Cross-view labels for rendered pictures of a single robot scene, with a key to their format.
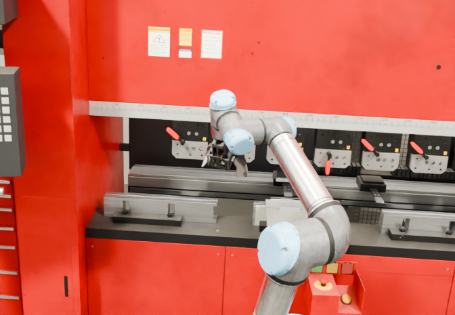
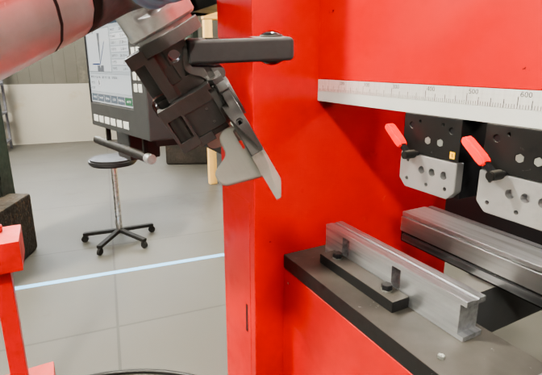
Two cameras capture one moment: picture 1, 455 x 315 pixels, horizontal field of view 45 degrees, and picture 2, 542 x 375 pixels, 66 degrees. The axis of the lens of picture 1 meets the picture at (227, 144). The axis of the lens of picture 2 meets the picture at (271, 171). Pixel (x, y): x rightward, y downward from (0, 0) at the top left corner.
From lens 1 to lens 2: 1.65 m
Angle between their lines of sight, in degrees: 58
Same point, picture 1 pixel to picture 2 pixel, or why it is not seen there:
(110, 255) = (300, 306)
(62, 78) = (246, 28)
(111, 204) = (331, 238)
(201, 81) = (457, 28)
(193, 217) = (426, 309)
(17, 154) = (146, 111)
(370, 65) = not seen: outside the picture
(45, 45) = not seen: outside the picture
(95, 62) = (326, 19)
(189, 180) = (484, 251)
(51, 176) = not seen: hidden behind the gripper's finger
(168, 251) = (356, 344)
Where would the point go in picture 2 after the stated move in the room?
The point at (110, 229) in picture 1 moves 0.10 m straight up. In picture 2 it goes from (302, 268) to (302, 236)
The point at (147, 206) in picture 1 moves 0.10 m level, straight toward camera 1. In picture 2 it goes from (368, 258) to (342, 269)
